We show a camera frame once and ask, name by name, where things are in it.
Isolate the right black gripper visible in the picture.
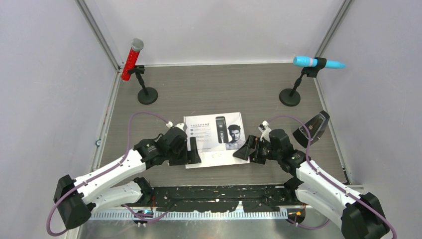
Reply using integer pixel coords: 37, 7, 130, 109
234, 135, 281, 165

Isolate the white hair clipper box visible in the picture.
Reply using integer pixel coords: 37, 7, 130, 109
184, 112, 250, 169

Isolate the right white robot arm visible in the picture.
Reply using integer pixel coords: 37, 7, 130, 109
233, 129, 391, 239

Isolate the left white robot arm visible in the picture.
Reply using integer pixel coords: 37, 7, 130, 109
53, 124, 201, 230

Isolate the right black microphone stand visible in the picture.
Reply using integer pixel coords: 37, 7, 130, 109
279, 67, 323, 107

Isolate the black microphone stand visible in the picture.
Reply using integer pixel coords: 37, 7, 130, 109
279, 67, 323, 107
127, 65, 158, 105

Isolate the left black microphone stand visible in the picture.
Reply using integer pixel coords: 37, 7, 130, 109
127, 65, 158, 105

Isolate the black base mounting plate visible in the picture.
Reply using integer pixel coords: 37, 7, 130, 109
125, 184, 308, 213

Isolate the blue microphone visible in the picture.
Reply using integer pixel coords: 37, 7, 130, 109
293, 56, 346, 69

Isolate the red glitter microphone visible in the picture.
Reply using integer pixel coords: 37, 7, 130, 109
121, 38, 144, 81

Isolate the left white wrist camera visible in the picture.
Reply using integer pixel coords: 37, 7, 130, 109
166, 121, 187, 132

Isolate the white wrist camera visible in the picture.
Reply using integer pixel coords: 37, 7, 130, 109
259, 120, 272, 141
166, 121, 187, 132

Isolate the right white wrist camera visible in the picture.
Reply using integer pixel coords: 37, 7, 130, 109
259, 120, 272, 141

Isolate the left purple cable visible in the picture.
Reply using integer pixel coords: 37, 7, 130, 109
46, 111, 177, 237

